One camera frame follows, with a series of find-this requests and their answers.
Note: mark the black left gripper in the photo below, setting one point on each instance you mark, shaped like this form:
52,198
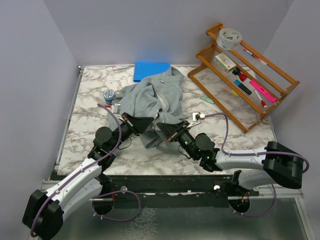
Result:
138,125

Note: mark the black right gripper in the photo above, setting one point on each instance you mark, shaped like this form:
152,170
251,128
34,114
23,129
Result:
171,131

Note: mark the grey zip-up jacket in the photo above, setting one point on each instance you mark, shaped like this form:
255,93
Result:
159,96

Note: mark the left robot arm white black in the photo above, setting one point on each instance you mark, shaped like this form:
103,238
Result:
46,210

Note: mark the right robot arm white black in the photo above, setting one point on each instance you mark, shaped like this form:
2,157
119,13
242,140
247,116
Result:
273,164

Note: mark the blue patterned round container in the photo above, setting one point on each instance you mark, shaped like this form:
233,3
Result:
109,95

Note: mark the mint green eraser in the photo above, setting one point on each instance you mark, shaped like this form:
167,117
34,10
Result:
207,100

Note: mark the blue paper sheet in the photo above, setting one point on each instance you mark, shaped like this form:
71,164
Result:
143,69

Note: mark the yellow highlighter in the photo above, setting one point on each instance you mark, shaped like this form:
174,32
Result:
234,93

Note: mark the blue black highlighter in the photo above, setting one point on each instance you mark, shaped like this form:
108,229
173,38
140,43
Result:
242,87

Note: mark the wooden two-tier rack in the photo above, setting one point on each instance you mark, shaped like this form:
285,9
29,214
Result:
242,82

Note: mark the white green small box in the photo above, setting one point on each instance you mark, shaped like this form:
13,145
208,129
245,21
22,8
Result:
225,62

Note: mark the red white marker pen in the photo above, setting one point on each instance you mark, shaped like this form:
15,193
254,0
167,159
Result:
263,103

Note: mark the pink highlighter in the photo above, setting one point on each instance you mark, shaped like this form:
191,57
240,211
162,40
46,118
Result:
263,91

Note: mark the clear tape roll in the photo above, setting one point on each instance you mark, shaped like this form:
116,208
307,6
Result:
229,39

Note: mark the red pen on top shelf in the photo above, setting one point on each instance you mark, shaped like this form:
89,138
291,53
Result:
253,55

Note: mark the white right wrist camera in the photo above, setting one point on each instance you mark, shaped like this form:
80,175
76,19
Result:
196,119

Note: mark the aluminium frame rail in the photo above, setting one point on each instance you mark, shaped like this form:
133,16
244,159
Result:
240,207

